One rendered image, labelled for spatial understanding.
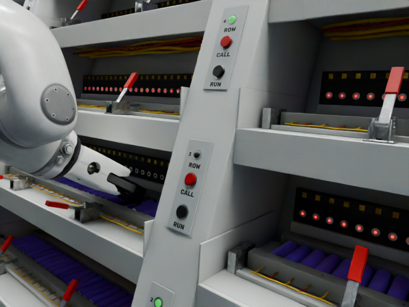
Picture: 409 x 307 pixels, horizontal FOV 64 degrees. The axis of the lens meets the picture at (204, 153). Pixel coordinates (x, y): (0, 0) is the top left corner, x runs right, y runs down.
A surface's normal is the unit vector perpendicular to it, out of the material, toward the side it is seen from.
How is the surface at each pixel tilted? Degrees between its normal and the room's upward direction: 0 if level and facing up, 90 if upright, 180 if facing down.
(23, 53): 78
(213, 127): 90
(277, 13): 108
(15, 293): 17
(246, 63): 90
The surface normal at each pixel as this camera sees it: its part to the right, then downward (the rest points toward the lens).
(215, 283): 0.07, -0.99
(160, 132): -0.62, 0.07
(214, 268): 0.78, 0.14
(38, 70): 0.71, -0.12
